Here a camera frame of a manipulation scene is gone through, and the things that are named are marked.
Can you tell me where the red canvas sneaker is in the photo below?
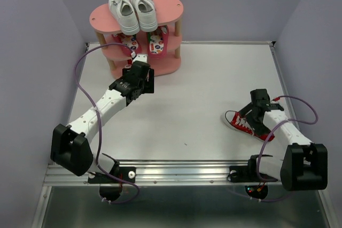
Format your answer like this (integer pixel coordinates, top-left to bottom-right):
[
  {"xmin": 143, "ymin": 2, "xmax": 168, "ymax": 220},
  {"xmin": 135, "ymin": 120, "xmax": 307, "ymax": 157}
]
[{"xmin": 221, "ymin": 110, "xmax": 270, "ymax": 141}]

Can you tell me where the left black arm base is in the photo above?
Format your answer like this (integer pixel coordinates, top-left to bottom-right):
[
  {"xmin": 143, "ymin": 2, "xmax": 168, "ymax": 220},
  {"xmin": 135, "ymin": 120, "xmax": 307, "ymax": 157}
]
[{"xmin": 87, "ymin": 153, "xmax": 140, "ymax": 205}]

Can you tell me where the pink patterned flip-flop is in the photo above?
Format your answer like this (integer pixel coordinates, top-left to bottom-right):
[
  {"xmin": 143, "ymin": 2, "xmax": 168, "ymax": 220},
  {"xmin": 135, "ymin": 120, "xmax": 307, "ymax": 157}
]
[
  {"xmin": 111, "ymin": 33, "xmax": 142, "ymax": 57},
  {"xmin": 146, "ymin": 25, "xmax": 169, "ymax": 58}
]

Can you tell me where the aluminium front rail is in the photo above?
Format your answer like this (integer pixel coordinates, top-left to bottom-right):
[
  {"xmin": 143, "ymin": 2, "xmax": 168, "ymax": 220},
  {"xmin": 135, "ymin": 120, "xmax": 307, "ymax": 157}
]
[{"xmin": 45, "ymin": 160, "xmax": 327, "ymax": 186}]

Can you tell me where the pink three-tier shoe shelf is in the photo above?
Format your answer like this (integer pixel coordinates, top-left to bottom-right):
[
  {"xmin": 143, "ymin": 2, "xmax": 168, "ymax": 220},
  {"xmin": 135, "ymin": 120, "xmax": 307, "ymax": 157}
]
[{"xmin": 89, "ymin": 0, "xmax": 184, "ymax": 78}]

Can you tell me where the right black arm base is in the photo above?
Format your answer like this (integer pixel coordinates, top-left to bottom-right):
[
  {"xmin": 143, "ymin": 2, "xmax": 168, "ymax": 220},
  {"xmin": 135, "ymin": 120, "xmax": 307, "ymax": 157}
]
[{"xmin": 227, "ymin": 155, "xmax": 270, "ymax": 202}]

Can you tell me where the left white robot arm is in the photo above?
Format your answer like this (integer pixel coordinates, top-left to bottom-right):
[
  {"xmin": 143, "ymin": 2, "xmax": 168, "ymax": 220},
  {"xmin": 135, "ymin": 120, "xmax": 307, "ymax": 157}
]
[{"xmin": 50, "ymin": 60, "xmax": 154, "ymax": 182}]

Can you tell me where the white sneaker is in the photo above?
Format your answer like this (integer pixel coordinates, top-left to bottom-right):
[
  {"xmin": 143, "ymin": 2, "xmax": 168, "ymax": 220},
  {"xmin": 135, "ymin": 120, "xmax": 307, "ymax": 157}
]
[
  {"xmin": 130, "ymin": 0, "xmax": 158, "ymax": 33},
  {"xmin": 108, "ymin": 0, "xmax": 140, "ymax": 35}
]

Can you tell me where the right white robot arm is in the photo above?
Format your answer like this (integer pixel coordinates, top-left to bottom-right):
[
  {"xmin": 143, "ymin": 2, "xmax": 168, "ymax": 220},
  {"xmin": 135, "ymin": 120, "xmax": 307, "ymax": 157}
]
[{"xmin": 239, "ymin": 89, "xmax": 328, "ymax": 191}]

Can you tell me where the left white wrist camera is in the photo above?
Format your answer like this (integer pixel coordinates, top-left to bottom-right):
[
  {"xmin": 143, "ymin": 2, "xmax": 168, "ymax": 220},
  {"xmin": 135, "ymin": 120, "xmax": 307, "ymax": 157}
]
[{"xmin": 133, "ymin": 54, "xmax": 147, "ymax": 63}]

